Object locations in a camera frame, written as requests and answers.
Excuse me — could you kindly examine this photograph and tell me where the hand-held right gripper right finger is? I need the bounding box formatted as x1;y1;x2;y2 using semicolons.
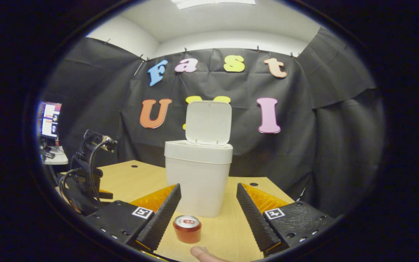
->
236;183;335;255

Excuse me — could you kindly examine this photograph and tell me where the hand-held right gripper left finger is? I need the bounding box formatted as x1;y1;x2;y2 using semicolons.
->
85;183;182;252

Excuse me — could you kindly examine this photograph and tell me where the red pop can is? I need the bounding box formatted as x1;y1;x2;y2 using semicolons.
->
173;215;202;244

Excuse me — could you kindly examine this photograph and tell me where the white desktop garbage bin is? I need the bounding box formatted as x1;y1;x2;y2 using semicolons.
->
164;101;234;218

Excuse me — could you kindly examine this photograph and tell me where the wooden desktop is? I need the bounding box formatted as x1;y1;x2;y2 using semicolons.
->
55;160;295;262

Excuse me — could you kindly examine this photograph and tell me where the white side table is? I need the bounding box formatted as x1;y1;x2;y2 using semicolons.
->
41;146;69;165

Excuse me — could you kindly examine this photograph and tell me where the computer monitor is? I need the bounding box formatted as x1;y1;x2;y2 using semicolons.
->
40;102;62;139

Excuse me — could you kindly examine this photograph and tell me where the black backdrop cloth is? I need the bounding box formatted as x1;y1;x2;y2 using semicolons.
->
37;27;386;219

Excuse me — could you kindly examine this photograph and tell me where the ceiling light panel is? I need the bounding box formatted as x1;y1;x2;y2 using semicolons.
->
171;0;256;9

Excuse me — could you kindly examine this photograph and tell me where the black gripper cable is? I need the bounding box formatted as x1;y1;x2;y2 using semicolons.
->
89;139;112;204

